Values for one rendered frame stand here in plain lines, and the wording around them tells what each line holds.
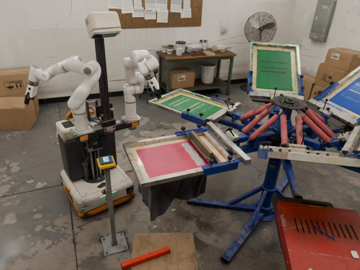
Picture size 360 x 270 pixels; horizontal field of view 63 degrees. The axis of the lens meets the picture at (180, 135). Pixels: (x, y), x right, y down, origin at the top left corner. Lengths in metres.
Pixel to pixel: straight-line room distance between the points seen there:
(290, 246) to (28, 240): 2.42
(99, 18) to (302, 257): 1.85
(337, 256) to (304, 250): 0.16
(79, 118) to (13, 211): 1.60
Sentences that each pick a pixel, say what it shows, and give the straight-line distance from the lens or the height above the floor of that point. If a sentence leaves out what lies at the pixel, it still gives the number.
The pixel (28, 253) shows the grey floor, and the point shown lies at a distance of 3.18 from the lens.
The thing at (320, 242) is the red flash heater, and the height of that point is 1.10.
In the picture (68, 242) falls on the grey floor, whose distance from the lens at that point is 3.15.
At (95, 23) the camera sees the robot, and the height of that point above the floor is 1.96.
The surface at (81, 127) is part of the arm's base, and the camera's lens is 2.44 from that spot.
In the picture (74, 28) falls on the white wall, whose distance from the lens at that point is 5.76.
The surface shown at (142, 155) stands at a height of 0.95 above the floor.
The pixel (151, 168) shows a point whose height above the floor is 0.95.
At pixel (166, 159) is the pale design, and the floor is 0.95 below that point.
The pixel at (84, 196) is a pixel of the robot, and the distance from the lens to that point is 3.16.
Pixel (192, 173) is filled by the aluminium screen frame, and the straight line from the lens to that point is 2.19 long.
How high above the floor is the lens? 2.29
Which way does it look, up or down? 29 degrees down
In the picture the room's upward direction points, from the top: 3 degrees clockwise
